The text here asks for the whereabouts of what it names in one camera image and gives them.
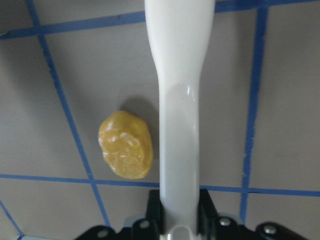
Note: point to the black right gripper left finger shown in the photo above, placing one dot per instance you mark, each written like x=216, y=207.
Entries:
x=154, y=215

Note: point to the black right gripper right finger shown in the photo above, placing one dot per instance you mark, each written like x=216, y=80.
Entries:
x=206, y=213

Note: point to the yellow trash ball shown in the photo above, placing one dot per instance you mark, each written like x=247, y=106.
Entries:
x=126, y=145

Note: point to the beige hand brush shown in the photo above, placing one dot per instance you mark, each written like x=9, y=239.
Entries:
x=179, y=32

